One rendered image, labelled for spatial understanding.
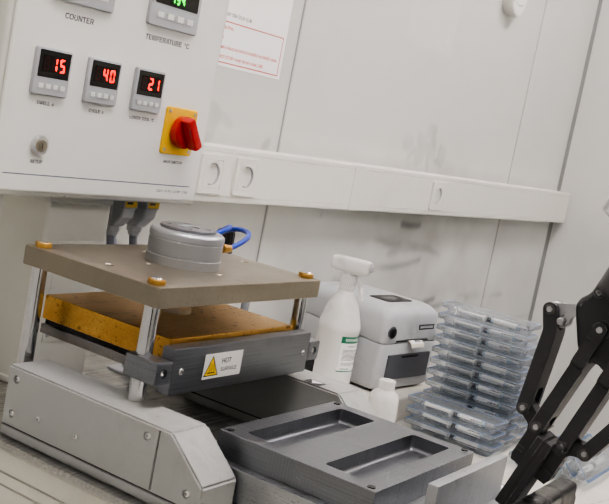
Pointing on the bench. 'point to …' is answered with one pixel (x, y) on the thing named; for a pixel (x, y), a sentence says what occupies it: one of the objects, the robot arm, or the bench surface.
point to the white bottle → (385, 399)
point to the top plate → (173, 268)
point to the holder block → (342, 454)
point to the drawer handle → (552, 493)
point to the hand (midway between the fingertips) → (528, 470)
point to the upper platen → (64, 325)
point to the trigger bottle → (341, 321)
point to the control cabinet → (81, 134)
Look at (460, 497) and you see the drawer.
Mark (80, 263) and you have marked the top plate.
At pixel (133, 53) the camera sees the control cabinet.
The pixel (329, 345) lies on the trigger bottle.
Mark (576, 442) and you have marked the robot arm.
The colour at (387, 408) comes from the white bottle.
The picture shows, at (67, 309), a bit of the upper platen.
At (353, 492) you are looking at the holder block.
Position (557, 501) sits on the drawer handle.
